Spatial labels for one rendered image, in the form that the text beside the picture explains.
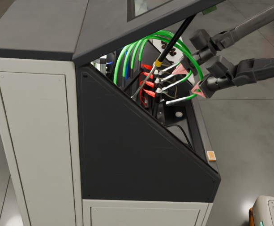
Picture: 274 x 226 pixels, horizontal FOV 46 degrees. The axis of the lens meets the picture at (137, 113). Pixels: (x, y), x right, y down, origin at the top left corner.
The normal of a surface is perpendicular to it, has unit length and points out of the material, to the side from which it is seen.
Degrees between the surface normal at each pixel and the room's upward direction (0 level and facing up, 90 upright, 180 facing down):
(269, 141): 0
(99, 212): 90
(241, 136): 0
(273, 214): 0
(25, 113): 90
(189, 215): 90
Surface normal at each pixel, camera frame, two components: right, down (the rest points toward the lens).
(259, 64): -0.46, -0.67
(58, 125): 0.02, 0.62
